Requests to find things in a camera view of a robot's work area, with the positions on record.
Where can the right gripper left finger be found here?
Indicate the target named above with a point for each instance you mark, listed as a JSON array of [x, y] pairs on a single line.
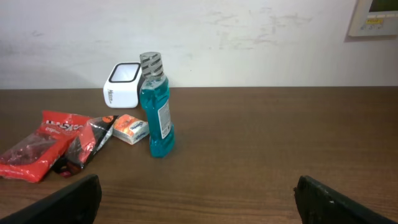
[[75, 203]]

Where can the blue mouthwash bottle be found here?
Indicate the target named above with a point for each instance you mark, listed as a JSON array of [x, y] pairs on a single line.
[[154, 97]]

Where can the black red snack wrapper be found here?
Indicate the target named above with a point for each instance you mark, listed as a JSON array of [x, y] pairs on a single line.
[[91, 138]]

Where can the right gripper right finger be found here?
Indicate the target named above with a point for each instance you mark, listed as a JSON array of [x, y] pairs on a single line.
[[317, 203]]

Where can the red candy bag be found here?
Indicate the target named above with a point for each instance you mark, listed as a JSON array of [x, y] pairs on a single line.
[[32, 158]]

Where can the white wall control panel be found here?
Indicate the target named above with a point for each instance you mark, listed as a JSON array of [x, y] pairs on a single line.
[[373, 18]]

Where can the small orange tissue pack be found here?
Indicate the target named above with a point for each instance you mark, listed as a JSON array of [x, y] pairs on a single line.
[[130, 129]]

